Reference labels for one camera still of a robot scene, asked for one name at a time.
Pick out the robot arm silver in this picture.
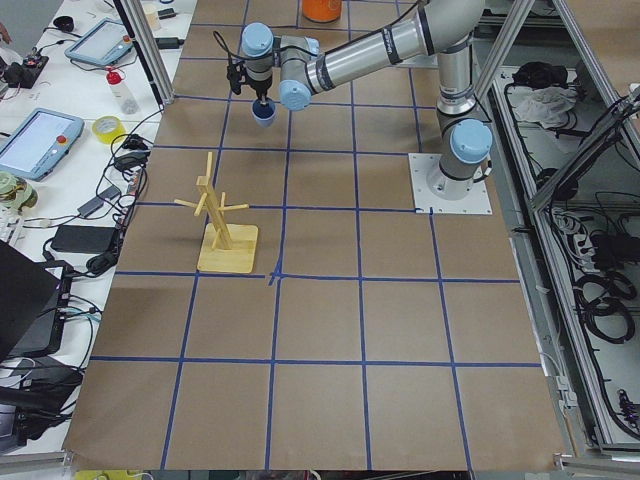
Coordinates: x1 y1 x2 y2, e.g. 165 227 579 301
226 1 493 201

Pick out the teach pendant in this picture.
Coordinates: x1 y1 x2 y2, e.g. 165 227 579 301
1 108 85 181
64 18 133 67

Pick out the wooden mug tree stand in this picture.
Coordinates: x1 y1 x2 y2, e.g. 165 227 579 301
174 152 259 274

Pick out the orange can silver lid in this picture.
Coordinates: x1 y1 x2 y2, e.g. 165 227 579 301
302 0 342 23

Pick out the light blue cup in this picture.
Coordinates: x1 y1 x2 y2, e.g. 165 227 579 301
252 98 276 128

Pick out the black power adapter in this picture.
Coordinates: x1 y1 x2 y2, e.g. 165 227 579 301
51 225 117 254

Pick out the yellow tape roll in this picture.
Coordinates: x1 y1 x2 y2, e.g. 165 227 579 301
91 115 127 145

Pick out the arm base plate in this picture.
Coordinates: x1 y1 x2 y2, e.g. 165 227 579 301
408 153 493 215

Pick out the teach pendant far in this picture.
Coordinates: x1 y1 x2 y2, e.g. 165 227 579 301
64 18 133 67

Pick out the white cloth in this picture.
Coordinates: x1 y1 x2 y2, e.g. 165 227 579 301
514 86 578 129

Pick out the teach pendant near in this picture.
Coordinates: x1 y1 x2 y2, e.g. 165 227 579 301
1 108 85 181

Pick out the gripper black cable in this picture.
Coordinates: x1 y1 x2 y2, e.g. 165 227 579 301
212 30 246 66

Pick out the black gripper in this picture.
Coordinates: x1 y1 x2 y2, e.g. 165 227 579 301
227 61 273 108

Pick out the clear bottle red cap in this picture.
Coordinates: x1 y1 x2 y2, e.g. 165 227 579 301
106 67 139 115

